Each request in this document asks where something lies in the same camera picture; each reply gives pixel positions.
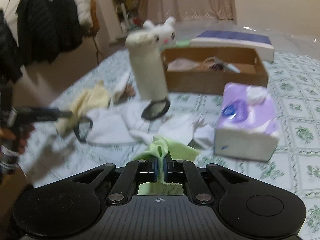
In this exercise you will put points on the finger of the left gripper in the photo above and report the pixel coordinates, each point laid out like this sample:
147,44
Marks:
42,116
47,110

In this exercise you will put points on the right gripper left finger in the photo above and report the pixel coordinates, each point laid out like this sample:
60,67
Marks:
126,180

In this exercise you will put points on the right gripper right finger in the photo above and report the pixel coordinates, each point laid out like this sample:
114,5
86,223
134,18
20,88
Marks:
187,174

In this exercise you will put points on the light green cloth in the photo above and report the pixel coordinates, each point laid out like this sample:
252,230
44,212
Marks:
160,148

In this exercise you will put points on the white cloth bag black handles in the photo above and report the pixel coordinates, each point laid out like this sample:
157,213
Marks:
123,124

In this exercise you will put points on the yellow towel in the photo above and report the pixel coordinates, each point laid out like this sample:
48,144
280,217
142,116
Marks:
96,97

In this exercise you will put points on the person's left hand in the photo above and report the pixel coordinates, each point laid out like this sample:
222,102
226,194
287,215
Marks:
25,133

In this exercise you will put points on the purple tissue pack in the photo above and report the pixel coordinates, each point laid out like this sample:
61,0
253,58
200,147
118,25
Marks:
247,126

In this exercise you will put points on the black puffer jacket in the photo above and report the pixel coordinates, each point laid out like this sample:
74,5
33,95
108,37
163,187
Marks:
45,28

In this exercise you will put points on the cream thermos bottle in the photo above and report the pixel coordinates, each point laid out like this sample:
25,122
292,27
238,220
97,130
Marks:
147,65

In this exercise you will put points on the brown cardboard box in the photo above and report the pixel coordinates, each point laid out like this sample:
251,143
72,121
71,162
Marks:
204,78

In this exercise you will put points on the brown jacket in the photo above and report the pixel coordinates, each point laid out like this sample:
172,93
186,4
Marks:
95,22

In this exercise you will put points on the clear plastic bag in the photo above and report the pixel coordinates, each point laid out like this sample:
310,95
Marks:
182,64

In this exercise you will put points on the dark purple scrunchie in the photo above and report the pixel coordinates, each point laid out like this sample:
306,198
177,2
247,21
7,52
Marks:
217,67

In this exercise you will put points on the patterned green white tablecloth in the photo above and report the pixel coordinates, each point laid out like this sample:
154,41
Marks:
294,166

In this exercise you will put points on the standing fan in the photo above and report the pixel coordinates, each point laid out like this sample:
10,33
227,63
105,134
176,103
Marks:
127,2

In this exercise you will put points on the small green box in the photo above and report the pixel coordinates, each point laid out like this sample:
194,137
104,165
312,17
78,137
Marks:
182,44

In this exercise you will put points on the white plush bunny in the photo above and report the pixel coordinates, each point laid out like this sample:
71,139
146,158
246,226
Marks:
164,33

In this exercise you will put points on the blue and white flat box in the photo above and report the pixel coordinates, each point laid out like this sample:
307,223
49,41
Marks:
218,38

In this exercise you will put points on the wooden bookshelf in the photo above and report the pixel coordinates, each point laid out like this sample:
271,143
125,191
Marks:
120,2

